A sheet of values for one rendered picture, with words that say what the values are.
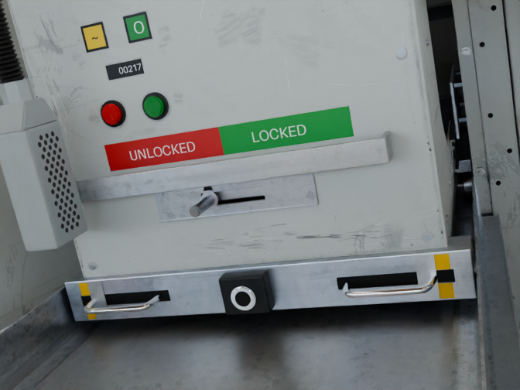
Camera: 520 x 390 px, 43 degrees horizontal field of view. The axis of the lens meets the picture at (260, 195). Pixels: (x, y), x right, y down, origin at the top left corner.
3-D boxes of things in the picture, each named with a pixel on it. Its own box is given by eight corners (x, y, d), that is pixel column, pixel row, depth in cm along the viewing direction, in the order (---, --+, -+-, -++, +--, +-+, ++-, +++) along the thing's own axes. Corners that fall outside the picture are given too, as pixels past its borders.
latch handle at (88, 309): (149, 311, 83) (148, 306, 83) (77, 316, 86) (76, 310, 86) (167, 294, 88) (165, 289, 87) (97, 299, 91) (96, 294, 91)
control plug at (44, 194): (58, 249, 77) (17, 103, 73) (25, 253, 78) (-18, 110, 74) (93, 228, 84) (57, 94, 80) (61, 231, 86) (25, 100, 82)
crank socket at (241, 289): (269, 316, 79) (261, 277, 78) (224, 318, 81) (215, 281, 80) (275, 306, 82) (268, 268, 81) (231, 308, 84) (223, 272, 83)
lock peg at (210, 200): (204, 220, 76) (197, 188, 76) (187, 221, 77) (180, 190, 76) (223, 204, 82) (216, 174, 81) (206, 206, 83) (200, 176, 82)
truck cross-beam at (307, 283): (477, 299, 74) (470, 249, 73) (74, 322, 92) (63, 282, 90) (476, 281, 79) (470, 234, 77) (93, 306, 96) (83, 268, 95)
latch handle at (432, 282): (436, 294, 71) (435, 287, 71) (338, 300, 75) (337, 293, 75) (438, 275, 76) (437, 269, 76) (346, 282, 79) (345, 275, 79)
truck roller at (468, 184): (477, 201, 114) (474, 173, 113) (464, 202, 115) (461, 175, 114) (477, 193, 119) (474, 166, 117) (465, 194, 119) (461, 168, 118)
